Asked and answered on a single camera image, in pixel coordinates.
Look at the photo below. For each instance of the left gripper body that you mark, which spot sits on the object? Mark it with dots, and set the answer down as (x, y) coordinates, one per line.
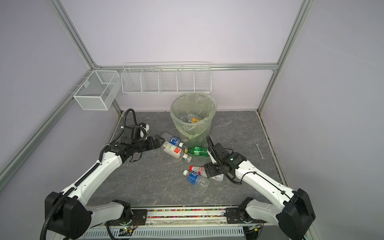
(144, 145)

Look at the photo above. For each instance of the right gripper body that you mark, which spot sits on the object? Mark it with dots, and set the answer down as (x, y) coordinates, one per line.
(213, 169)

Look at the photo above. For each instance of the clear bottle red cap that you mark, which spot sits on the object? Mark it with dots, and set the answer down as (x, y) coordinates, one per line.
(201, 171)

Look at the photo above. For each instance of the clear bottle yellow label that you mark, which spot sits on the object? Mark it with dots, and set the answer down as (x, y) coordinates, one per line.
(191, 118)

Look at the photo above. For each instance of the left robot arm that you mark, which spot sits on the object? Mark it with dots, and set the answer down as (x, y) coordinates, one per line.
(66, 212)

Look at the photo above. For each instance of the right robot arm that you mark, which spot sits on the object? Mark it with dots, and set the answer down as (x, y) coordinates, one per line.
(291, 210)

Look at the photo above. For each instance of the green bin liner bag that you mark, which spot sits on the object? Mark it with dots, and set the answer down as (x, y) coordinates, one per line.
(193, 115)

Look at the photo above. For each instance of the grey mesh waste bin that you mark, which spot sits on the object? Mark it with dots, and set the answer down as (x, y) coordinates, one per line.
(193, 120)

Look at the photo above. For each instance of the small green plastic bottle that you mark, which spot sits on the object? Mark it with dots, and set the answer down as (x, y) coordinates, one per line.
(197, 151)

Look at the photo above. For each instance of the square bottle red green label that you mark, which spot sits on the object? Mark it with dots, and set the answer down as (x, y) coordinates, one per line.
(176, 152)

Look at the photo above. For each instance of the silver open-end wrench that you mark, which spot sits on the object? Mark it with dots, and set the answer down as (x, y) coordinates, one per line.
(260, 152)

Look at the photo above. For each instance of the clear bottle blue label white cap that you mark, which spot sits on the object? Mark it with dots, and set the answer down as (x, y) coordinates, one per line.
(173, 140)

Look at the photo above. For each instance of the small white wire basket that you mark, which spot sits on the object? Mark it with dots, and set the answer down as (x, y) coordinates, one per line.
(99, 90)

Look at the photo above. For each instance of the long white wire basket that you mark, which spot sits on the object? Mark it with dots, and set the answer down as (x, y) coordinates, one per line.
(166, 78)

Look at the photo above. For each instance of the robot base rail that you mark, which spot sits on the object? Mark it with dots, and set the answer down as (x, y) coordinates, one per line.
(179, 223)

